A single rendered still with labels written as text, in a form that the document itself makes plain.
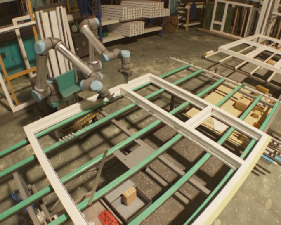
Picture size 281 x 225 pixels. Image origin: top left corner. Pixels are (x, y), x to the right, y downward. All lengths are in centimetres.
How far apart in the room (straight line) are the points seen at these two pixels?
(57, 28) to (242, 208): 294
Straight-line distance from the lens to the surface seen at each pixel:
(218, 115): 184
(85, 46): 554
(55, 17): 247
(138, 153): 143
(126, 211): 147
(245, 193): 250
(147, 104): 177
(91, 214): 149
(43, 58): 193
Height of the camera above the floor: 193
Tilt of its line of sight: 37 degrees down
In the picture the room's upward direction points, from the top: straight up
